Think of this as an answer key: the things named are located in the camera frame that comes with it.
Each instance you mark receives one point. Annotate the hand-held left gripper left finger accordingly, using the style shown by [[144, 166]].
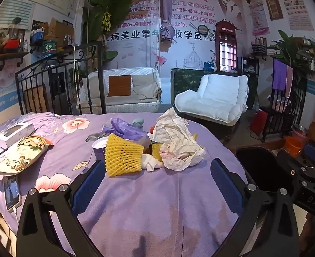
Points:
[[89, 187]]

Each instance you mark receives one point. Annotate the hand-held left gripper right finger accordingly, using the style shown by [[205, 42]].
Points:
[[225, 186]]

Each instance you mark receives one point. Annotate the large yellow foam fruit net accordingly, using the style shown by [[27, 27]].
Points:
[[122, 152]]

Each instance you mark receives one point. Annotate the clear plastic wrapper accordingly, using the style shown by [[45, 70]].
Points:
[[93, 137]]

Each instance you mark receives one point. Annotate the white tissue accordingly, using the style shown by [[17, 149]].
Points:
[[150, 163]]

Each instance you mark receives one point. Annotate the white paper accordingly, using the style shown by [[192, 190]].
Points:
[[176, 142]]

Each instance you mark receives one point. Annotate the purple plastic bag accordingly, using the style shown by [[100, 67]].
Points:
[[125, 129]]

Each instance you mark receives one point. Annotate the light blue tissue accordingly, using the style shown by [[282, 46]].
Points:
[[138, 122]]

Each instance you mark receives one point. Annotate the red spiky ball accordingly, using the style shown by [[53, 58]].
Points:
[[152, 129]]

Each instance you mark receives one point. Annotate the pink bucket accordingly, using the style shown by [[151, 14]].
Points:
[[301, 136]]

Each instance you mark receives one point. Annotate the orange bucket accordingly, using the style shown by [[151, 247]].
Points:
[[293, 146]]

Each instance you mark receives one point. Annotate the metal basin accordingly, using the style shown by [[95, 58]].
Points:
[[300, 127]]

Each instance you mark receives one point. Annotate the purple floral bed sheet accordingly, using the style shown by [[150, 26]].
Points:
[[136, 206]]

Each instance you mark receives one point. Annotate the black iron rack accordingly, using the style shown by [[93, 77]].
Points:
[[299, 99]]

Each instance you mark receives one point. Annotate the pink basin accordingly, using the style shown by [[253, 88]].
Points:
[[281, 105]]

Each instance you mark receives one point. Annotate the red bag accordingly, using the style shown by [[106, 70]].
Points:
[[258, 121]]

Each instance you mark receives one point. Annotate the pink towel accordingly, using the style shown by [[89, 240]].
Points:
[[289, 81]]

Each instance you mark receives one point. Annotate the smartphone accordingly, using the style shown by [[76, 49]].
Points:
[[11, 192]]

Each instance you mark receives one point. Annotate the yellow floral snack bag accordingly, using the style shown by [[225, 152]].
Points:
[[18, 155]]

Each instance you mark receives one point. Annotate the white padded rocking chair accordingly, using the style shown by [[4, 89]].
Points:
[[216, 99]]

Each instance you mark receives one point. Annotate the purple towel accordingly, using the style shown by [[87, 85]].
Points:
[[279, 75]]

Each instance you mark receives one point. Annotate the white cardboard box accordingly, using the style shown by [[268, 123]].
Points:
[[15, 136]]

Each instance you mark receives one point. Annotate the white wicker swing sofa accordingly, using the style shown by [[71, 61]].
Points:
[[136, 107]]

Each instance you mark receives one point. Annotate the beige cushion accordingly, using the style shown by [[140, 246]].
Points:
[[144, 87], [94, 88]]

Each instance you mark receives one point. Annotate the clear plastic bag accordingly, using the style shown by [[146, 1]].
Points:
[[10, 121]]

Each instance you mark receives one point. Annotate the brown cushion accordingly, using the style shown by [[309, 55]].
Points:
[[119, 85]]

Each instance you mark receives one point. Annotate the green potted plant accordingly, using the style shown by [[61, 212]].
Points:
[[293, 48]]

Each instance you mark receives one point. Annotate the black display case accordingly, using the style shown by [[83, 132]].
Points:
[[249, 65]]

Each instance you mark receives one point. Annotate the black iron headboard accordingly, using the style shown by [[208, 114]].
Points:
[[50, 72]]

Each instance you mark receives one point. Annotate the red phone booth cabinet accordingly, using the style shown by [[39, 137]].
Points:
[[225, 45]]

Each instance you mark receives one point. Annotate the green round tin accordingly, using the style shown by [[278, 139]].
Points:
[[49, 48]]

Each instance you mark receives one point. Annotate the white chart poster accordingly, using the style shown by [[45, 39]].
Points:
[[293, 2]]

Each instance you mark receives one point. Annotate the brown cardboard box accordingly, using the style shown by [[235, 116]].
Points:
[[62, 30]]

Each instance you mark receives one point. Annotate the red box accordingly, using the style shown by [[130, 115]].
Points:
[[9, 44]]

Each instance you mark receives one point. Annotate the banana plant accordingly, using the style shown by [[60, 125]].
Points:
[[106, 5]]

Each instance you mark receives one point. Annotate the purple hanging fabric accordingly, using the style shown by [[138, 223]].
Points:
[[166, 10]]

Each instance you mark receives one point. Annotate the blue framed notice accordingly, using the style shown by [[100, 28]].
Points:
[[10, 13]]

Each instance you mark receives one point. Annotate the blue wall sign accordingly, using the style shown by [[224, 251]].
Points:
[[311, 87]]

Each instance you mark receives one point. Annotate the face wall poster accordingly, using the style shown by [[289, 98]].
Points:
[[2, 85]]

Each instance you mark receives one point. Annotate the wooden wall shelf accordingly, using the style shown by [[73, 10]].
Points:
[[5, 56]]

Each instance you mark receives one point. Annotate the pink wall poster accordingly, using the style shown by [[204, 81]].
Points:
[[255, 8]]

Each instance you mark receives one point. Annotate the large wall poster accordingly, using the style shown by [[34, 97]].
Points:
[[194, 18]]

